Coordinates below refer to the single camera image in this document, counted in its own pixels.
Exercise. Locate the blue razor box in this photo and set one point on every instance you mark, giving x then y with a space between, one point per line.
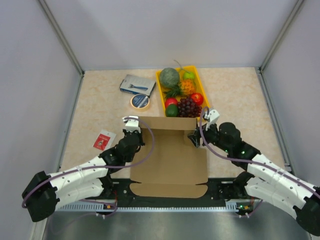
137 85

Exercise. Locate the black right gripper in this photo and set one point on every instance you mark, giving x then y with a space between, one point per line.
195 137

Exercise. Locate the red apple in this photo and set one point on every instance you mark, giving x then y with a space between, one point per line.
197 98

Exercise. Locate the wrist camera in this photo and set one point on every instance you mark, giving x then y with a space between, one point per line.
211 116
131 124

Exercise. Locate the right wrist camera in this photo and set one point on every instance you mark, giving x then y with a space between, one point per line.
211 116

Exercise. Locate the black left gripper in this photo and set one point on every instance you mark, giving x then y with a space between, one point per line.
141 143

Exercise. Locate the dark purple grapes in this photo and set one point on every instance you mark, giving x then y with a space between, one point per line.
189 108

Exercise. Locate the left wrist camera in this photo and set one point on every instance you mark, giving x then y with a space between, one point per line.
131 124

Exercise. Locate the green avocado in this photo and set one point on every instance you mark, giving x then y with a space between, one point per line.
171 110

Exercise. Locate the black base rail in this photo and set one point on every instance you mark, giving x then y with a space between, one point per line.
220 194

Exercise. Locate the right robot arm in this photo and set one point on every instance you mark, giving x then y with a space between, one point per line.
262 178

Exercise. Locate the green apple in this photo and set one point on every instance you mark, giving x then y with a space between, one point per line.
189 75

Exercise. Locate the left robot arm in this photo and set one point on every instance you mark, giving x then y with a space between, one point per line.
46 193

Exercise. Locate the masking tape roll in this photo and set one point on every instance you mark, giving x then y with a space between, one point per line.
140 102

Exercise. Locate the green melon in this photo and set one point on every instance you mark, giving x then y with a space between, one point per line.
169 77

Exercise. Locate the small orange pineapple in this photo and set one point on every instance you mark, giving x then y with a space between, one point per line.
185 87

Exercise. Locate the brown cardboard box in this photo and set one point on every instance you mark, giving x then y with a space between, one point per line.
169 165

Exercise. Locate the red white packet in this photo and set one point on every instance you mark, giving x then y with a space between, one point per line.
104 140

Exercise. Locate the yellow plastic tray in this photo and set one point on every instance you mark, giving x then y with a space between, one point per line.
181 70

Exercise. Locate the red tomato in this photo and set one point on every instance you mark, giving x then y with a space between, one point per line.
170 101

